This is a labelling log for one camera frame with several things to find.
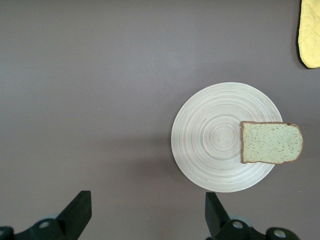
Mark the round wooden plate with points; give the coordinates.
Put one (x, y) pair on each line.
(212, 125)

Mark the brown table cover mat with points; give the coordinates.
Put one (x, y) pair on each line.
(100, 75)

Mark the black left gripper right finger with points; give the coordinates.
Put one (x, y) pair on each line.
(217, 220)

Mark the yellow quilted oven mitt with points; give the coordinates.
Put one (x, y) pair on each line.
(310, 32)

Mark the brown bread slice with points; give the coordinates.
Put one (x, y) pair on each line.
(272, 142)

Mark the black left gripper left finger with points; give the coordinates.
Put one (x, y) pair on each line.
(72, 215)

